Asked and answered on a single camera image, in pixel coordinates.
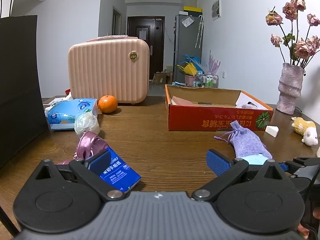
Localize pink satin scrunchie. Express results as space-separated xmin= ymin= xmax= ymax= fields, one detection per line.
xmin=57 ymin=132 xmax=109 ymax=165

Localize blue pocket tissue packet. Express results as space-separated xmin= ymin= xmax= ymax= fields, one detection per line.
xmin=99 ymin=147 xmax=141 ymax=193

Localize lavender drawstring pouch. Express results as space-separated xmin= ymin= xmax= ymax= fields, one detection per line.
xmin=214 ymin=121 xmax=273 ymax=159

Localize light blue plush whale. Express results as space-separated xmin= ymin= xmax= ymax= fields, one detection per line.
xmin=243 ymin=153 xmax=268 ymax=165

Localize yellow white plush hamster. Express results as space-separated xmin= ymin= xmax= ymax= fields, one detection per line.
xmin=291 ymin=117 xmax=318 ymax=146

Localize white plastic bag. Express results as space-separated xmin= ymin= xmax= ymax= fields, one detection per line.
xmin=74 ymin=112 xmax=100 ymax=137

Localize orange mandarin fruit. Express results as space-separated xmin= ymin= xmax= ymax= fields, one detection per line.
xmin=98 ymin=95 xmax=118 ymax=114

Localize blue tissue pack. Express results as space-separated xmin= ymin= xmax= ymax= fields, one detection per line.
xmin=44 ymin=99 xmax=98 ymax=131

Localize red cardboard box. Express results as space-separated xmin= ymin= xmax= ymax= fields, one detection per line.
xmin=165 ymin=85 xmax=273 ymax=131

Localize black paper shopping bag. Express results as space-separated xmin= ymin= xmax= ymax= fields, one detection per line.
xmin=1 ymin=15 xmax=48 ymax=166

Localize purple ceramic vase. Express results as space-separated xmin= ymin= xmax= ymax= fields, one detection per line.
xmin=276 ymin=63 xmax=304 ymax=115

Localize pink bucket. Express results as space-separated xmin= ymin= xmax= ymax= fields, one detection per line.
xmin=184 ymin=74 xmax=196 ymax=87

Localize pink ribbed vanity case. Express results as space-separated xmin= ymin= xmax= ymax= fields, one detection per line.
xmin=68 ymin=35 xmax=150 ymax=103

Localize brown cardboard box on floor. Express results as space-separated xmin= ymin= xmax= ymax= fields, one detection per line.
xmin=152 ymin=73 xmax=172 ymax=85

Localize yellow blue bags pile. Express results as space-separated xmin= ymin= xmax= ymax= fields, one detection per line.
xmin=177 ymin=54 xmax=204 ymax=76

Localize dried pink roses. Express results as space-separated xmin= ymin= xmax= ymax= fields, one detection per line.
xmin=265 ymin=0 xmax=319 ymax=69

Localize grey refrigerator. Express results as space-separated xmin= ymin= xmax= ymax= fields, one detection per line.
xmin=173 ymin=14 xmax=202 ymax=83

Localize dark entrance door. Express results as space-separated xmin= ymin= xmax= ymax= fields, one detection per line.
xmin=126 ymin=16 xmax=166 ymax=80

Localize yellow box on refrigerator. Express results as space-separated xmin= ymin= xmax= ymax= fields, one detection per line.
xmin=183 ymin=6 xmax=202 ymax=13

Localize wire basket with bottles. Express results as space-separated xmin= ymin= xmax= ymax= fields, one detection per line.
xmin=193 ymin=71 xmax=219 ymax=88

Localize white wall electrical panel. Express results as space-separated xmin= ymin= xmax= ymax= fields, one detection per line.
xmin=212 ymin=0 xmax=221 ymax=20

